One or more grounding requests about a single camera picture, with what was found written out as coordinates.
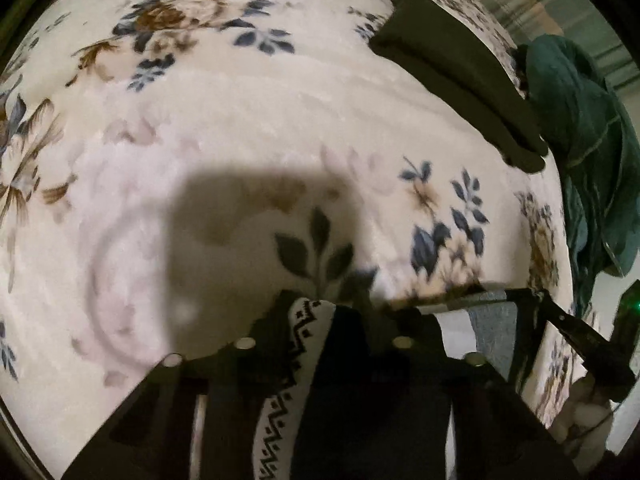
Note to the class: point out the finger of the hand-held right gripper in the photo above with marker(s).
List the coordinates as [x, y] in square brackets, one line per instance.
[585, 342]

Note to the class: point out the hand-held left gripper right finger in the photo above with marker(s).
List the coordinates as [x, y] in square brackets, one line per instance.
[425, 395]

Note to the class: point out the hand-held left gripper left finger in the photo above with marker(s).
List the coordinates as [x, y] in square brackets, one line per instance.
[220, 400]

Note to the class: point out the striped knit sweater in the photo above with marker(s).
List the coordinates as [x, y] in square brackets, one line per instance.
[345, 400]

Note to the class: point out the person's right hand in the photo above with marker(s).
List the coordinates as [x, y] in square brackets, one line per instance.
[585, 415]

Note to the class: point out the dark green plush blanket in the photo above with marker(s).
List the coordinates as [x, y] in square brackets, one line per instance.
[585, 135]

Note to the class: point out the floral blanket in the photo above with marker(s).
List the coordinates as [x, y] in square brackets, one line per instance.
[225, 135]

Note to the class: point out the dark folded cloth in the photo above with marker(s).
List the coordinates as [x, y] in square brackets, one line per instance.
[460, 75]

